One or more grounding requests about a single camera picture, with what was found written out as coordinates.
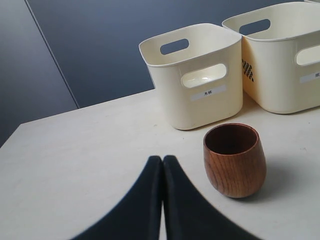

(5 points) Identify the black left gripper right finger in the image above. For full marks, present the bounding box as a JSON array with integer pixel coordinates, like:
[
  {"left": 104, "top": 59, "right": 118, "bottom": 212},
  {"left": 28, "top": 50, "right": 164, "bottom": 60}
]
[{"left": 163, "top": 155, "right": 258, "bottom": 240}]

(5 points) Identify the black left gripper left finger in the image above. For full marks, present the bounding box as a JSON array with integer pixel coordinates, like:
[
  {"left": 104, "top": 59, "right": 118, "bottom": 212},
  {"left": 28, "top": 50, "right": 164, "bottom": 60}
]
[{"left": 73, "top": 155, "right": 163, "bottom": 240}]

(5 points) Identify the cream plastic bin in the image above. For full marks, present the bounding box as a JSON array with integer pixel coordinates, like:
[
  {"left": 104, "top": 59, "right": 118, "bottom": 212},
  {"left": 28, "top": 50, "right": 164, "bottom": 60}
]
[
  {"left": 139, "top": 23, "right": 243, "bottom": 130},
  {"left": 222, "top": 1, "right": 320, "bottom": 114}
]

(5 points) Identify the brown wooden cup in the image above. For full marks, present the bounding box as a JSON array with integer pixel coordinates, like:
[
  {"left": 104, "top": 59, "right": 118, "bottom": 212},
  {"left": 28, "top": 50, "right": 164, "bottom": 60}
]
[{"left": 203, "top": 122, "right": 267, "bottom": 199}]

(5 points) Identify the left cream plastic bin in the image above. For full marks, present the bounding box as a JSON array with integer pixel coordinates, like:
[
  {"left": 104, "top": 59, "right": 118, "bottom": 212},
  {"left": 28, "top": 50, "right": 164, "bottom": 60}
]
[{"left": 139, "top": 23, "right": 243, "bottom": 130}]

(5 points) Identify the middle cream plastic bin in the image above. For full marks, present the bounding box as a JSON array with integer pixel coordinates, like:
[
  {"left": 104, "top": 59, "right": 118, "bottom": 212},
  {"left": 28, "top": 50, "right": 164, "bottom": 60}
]
[{"left": 222, "top": 1, "right": 320, "bottom": 114}]

